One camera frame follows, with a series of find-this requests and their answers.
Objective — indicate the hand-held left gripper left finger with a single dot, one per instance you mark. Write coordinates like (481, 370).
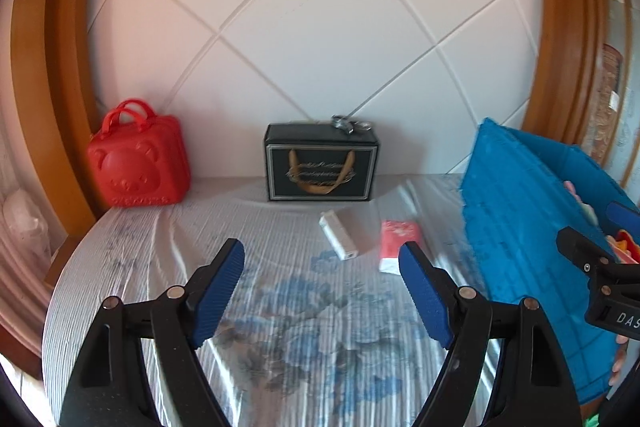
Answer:
(220, 292)

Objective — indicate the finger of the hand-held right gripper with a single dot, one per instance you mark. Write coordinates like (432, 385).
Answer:
(580, 249)
(625, 214)

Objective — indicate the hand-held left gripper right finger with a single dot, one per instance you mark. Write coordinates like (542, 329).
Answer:
(425, 302)

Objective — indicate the small yellow orange toy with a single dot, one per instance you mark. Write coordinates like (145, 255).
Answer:
(627, 249)

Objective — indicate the blue plastic storage bin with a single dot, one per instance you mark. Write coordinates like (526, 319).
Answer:
(520, 217)

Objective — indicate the person's right hand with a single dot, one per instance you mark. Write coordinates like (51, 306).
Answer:
(620, 357)

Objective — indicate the pink tissue packet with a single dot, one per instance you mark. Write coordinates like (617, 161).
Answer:
(397, 234)

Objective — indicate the striped floral bed sheet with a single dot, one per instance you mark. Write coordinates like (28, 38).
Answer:
(300, 317)

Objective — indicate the small white box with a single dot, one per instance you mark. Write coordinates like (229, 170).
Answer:
(340, 234)

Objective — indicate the patterned rolled carpet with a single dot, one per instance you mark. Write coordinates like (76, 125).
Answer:
(602, 107)

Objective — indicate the red bear-shaped case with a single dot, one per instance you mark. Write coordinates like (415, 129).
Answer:
(140, 162)

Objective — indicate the pale bundled cloth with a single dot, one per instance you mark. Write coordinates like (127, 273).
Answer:
(22, 222)

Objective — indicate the white padded headboard panel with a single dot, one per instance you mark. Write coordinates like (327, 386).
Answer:
(325, 32)

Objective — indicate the wooden headboard frame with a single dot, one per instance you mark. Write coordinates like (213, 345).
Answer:
(55, 82)

